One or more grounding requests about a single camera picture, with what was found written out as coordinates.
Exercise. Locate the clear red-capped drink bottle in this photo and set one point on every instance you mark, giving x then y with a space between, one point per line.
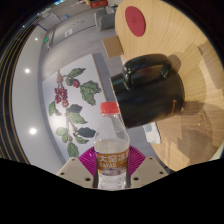
111 150

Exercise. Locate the grey door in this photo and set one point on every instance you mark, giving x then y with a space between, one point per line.
73 30

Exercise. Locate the round ceiling lights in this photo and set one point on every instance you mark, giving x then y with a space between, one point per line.
32 131

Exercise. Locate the green exit sign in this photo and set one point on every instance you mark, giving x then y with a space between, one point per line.
46 39

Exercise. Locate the flat round red coaster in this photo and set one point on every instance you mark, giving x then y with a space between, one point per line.
135 20

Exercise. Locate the coffee plant wall mural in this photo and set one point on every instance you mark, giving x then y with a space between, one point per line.
50 93

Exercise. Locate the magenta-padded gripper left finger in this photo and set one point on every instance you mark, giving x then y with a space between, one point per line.
75 171

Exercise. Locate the black mug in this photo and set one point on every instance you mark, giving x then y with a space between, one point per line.
150 96

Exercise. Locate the red fire extinguisher cabinet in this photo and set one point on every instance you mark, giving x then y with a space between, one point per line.
98 3

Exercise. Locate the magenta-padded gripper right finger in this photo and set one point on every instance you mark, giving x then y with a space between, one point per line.
150 171

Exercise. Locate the printed paper sheet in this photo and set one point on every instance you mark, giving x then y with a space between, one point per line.
152 133

